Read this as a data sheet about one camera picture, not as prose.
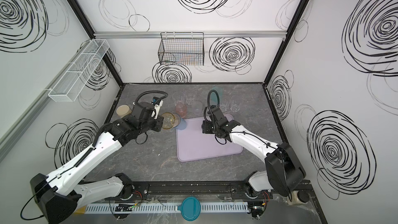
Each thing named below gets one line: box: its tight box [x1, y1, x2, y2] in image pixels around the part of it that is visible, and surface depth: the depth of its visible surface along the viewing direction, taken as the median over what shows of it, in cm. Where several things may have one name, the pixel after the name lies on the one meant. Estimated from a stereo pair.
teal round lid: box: [177, 196, 202, 222], surface depth 65 cm
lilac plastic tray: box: [176, 115, 244, 162], surface depth 89 cm
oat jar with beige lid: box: [116, 104, 132, 117], surface depth 98 cm
